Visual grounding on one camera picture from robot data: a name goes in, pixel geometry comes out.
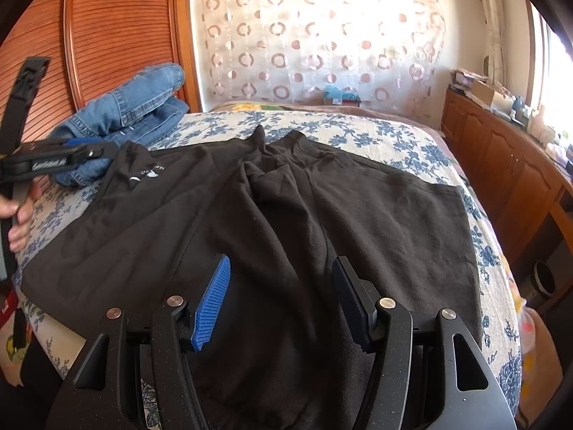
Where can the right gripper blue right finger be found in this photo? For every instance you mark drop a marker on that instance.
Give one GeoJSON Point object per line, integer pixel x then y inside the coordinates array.
{"type": "Point", "coordinates": [358, 308]}

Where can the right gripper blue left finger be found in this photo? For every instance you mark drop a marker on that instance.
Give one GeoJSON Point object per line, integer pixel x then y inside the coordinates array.
{"type": "Point", "coordinates": [206, 312]}

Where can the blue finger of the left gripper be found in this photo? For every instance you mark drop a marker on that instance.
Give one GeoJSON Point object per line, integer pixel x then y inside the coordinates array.
{"type": "Point", "coordinates": [82, 141]}

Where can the black shorts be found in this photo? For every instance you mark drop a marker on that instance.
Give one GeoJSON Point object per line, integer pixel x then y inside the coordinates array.
{"type": "Point", "coordinates": [268, 255]}

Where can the person's left hand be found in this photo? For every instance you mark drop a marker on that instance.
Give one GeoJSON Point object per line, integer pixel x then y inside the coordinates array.
{"type": "Point", "coordinates": [19, 234]}

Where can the folded blue jeans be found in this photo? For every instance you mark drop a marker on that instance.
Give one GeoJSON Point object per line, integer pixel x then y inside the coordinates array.
{"type": "Point", "coordinates": [143, 110]}

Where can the wooden louvered wardrobe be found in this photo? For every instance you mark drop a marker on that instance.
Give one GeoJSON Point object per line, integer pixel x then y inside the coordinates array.
{"type": "Point", "coordinates": [94, 46]}

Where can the blue floral bed cover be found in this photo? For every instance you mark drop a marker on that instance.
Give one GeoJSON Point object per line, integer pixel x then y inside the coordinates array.
{"type": "Point", "coordinates": [358, 165]}

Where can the colourful flower blanket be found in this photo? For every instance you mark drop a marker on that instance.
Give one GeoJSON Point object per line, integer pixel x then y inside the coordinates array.
{"type": "Point", "coordinates": [245, 105]}

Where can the wooden sideboard cabinet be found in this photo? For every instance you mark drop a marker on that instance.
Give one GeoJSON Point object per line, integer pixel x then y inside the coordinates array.
{"type": "Point", "coordinates": [526, 198]}

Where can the cardboard box with blue items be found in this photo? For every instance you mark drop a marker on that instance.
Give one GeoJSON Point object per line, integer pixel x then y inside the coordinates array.
{"type": "Point", "coordinates": [333, 96]}

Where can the sheer circle pattern curtain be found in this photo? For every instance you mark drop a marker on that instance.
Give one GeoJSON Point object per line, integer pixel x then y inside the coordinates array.
{"type": "Point", "coordinates": [287, 51]}

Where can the cardboard box on cabinet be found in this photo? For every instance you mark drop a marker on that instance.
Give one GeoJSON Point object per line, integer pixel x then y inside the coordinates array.
{"type": "Point", "coordinates": [490, 98]}

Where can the window with wooden frame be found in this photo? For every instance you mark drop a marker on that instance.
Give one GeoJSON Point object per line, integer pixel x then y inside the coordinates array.
{"type": "Point", "coordinates": [549, 75]}

